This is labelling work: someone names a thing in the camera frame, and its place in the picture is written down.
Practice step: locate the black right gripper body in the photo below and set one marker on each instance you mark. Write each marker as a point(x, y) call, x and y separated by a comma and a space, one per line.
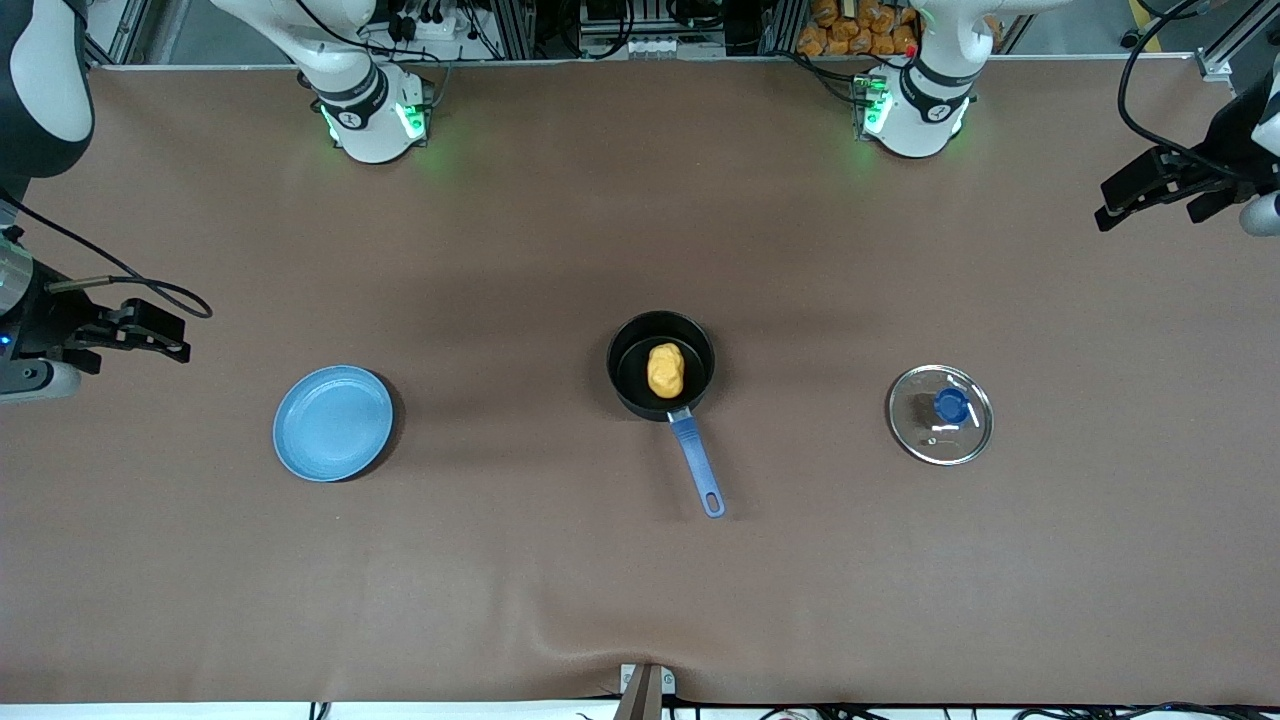
point(48, 318)

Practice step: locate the glass lid with blue knob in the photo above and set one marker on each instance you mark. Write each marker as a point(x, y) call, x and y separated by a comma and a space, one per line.
point(925, 430)

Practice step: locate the yellow potato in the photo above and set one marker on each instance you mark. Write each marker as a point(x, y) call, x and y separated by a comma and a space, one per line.
point(666, 370)

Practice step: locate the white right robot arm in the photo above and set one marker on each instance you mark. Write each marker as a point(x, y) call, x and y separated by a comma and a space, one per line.
point(350, 100)

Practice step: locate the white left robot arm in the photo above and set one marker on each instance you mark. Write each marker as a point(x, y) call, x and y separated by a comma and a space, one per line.
point(925, 110)

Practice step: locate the blue round plate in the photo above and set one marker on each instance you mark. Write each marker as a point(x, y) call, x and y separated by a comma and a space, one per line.
point(332, 423)

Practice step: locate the bag of orange items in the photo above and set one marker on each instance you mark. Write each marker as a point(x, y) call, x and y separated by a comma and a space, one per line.
point(860, 25)

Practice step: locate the white power strip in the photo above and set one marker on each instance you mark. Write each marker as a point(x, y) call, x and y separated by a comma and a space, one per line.
point(420, 20)

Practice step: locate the brown table mat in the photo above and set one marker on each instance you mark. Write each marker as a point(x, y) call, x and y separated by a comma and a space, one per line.
point(560, 560)

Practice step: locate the metal table clamp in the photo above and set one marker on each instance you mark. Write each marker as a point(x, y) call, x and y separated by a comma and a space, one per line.
point(645, 690)

